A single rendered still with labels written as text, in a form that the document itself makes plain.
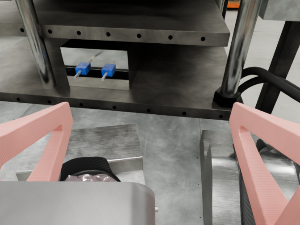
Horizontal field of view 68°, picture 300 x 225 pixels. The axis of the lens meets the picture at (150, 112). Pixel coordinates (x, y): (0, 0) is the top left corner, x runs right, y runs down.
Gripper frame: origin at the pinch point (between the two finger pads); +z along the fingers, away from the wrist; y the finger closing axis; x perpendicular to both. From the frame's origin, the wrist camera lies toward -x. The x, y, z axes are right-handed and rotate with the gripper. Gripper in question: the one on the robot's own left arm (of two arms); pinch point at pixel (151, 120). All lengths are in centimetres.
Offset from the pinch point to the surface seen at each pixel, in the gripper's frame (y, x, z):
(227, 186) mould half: -14.4, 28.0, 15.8
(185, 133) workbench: -11, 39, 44
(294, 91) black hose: -44, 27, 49
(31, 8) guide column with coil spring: 42, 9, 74
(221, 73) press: -34, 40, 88
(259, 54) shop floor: -162, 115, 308
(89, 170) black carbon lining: 13.9, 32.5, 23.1
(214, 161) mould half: -12.9, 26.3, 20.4
